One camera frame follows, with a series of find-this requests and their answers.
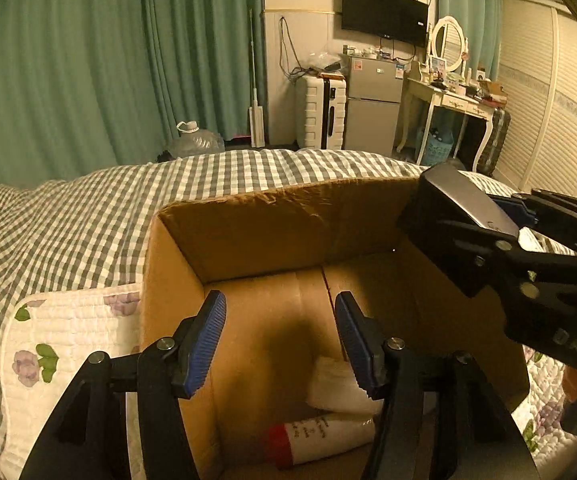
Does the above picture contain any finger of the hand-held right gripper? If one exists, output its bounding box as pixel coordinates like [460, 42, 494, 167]
[446, 217, 577, 311]
[486, 187, 577, 261]

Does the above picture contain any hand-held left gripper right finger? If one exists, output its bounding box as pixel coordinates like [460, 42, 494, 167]
[335, 291, 542, 480]

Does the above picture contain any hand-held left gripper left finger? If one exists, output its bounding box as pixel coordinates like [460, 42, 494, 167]
[18, 290, 228, 480]

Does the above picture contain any black rectangular box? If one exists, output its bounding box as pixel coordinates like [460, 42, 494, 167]
[397, 162, 522, 298]

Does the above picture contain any brown cardboard box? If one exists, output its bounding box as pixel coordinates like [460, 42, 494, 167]
[138, 175, 532, 480]

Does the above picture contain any white tissue packet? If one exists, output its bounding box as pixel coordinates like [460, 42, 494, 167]
[306, 356, 385, 415]

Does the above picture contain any dark hard suitcase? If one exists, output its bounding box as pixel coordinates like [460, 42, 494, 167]
[486, 107, 512, 173]

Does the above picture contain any white floral quilted mat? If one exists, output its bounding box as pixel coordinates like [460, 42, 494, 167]
[509, 347, 577, 461]

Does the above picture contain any blue plastic basket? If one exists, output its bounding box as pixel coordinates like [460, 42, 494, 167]
[421, 127, 457, 166]

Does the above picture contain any white tube with red cap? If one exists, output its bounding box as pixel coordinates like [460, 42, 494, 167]
[263, 412, 380, 470]

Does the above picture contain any white louvred wardrobe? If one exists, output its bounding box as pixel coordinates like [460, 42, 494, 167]
[491, 0, 577, 196]

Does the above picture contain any white dressing table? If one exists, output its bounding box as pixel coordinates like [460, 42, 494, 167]
[393, 76, 499, 173]

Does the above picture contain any white floral quilted pillow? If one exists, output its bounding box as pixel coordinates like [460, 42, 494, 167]
[0, 284, 143, 480]

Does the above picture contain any grey checkered blanket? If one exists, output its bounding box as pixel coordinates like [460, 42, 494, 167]
[0, 149, 519, 461]

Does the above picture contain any grey two-door fridge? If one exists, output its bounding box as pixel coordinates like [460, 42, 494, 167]
[343, 55, 405, 153]

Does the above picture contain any white oval mirror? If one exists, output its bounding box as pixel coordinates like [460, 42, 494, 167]
[426, 16, 469, 73]

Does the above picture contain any clear water jug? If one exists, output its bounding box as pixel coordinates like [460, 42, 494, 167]
[167, 121, 225, 161]

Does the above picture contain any narrow green curtain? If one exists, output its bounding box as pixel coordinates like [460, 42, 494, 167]
[436, 0, 503, 81]

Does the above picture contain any white hard suitcase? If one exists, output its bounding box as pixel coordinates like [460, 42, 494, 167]
[295, 74, 348, 150]

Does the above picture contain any white flat mop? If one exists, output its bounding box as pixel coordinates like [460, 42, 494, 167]
[247, 9, 268, 148]

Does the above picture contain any clear plastic bag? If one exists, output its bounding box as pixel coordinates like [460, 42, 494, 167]
[309, 51, 344, 75]

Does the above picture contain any wide green curtain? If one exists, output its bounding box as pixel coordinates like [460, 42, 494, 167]
[0, 0, 268, 188]

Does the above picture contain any black wall television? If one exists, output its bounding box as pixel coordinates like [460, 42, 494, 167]
[341, 0, 429, 48]

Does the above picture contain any grey wall cable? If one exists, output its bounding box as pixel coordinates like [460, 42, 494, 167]
[277, 16, 309, 81]

